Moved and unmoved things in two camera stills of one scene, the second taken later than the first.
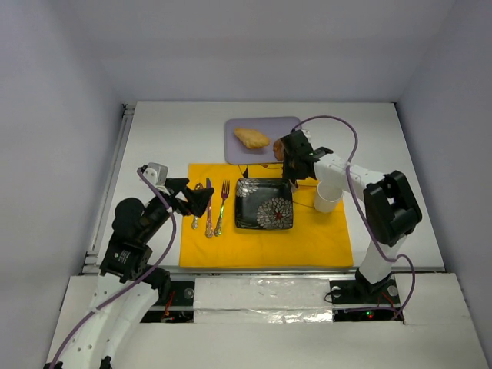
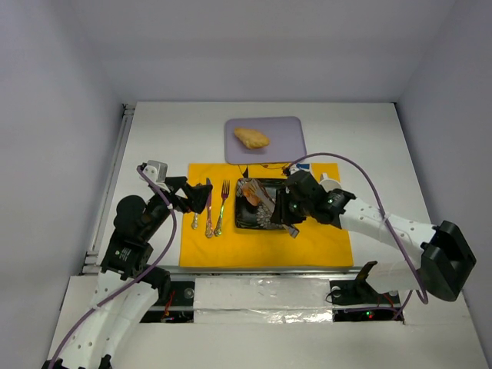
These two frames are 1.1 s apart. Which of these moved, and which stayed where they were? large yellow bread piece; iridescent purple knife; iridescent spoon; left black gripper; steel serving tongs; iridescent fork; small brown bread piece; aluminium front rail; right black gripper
Moved: small brown bread piece; right black gripper; steel serving tongs
Stayed: iridescent fork; iridescent purple knife; large yellow bread piece; iridescent spoon; aluminium front rail; left black gripper
